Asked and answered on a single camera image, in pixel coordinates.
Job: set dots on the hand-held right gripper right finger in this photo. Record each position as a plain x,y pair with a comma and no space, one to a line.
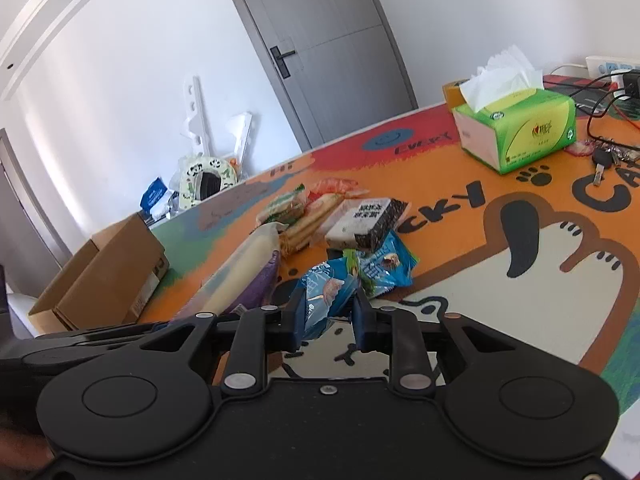
362,326

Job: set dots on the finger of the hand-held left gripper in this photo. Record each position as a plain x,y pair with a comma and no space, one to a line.
100,336

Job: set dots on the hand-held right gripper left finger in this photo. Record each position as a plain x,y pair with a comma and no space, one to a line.
295,321

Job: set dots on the blue snack packet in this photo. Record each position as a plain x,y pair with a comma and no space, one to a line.
320,295
387,265

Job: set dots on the purple snack packet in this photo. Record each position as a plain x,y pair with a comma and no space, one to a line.
262,282

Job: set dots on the cardboard box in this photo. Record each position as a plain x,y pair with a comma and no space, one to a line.
115,280

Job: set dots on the cream snack packet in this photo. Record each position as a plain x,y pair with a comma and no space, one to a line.
240,272

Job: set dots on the tan biscuit packet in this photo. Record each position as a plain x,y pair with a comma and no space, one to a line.
310,222

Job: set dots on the black and white snack packet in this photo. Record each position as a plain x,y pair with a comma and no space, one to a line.
370,220

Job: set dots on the green cracker packet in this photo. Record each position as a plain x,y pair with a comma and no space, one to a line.
280,207

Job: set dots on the orange red snack packet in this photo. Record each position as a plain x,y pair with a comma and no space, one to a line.
332,186

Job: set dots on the colourful printed table mat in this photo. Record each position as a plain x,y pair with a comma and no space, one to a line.
500,285

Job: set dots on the blue plastic bag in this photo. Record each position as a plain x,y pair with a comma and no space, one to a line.
154,194

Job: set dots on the grey wardrobe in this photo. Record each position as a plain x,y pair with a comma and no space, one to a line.
30,200

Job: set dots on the panda print cushion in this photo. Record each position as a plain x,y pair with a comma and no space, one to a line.
187,195

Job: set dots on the short white foam board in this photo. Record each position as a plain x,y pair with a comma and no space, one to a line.
242,132

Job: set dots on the white plastic boards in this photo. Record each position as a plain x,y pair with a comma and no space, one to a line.
197,110

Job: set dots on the yellow tape roll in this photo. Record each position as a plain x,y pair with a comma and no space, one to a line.
452,95

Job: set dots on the green tissue box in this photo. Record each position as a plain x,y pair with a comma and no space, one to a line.
525,130

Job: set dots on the key bunch with black fob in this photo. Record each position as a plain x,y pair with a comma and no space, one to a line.
600,160

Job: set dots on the grey door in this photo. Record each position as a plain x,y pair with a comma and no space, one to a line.
320,20

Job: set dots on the white power strip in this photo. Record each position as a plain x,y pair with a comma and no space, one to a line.
607,65

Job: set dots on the black charger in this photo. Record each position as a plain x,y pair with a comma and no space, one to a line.
632,84

